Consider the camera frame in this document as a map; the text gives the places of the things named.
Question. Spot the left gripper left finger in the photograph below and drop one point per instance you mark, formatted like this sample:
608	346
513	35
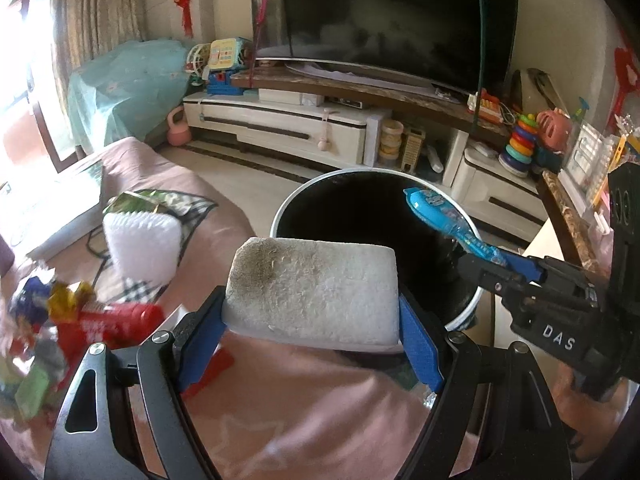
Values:
95	437

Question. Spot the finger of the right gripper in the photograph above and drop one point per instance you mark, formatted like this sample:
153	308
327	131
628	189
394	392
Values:
500	280
527	267

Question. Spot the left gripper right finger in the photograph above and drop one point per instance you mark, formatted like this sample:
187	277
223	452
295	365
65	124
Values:
522	436

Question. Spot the blue candy wrapper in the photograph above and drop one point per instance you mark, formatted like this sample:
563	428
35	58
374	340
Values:
442	216

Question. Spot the white sponge block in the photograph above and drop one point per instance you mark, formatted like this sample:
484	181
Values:
324	295

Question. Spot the black white-rimmed trash bin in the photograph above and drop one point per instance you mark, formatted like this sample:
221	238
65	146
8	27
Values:
369	206

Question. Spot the person's right hand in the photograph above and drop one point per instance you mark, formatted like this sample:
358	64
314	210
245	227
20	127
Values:
594	422

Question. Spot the red snack bag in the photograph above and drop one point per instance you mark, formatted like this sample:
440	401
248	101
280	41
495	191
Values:
120	325

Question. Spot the yellow gold foil wrapper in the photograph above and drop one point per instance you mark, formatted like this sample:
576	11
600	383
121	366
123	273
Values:
67	300

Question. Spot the dark blue snack bag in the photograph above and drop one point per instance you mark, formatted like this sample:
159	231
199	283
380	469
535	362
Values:
29	302

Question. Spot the pink tablecloth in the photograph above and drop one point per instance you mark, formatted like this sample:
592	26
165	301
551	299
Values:
278	412

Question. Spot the white TV cabinet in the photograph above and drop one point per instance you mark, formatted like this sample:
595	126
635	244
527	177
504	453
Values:
349	124

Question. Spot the green foil wrapper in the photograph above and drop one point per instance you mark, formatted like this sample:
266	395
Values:
189	209

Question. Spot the large black television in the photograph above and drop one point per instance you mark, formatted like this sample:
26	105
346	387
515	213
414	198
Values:
462	45

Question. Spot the pink kettlebell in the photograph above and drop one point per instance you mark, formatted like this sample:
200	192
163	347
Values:
179	132

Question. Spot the teal covered furniture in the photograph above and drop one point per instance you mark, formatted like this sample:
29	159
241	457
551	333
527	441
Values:
127	92

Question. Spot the colourful toy cash register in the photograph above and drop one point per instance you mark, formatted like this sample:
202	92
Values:
227	57

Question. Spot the beige window curtain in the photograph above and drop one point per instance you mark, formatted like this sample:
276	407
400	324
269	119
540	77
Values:
86	29

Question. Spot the rainbow stacking ring toy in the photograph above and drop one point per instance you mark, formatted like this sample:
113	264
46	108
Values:
518	154

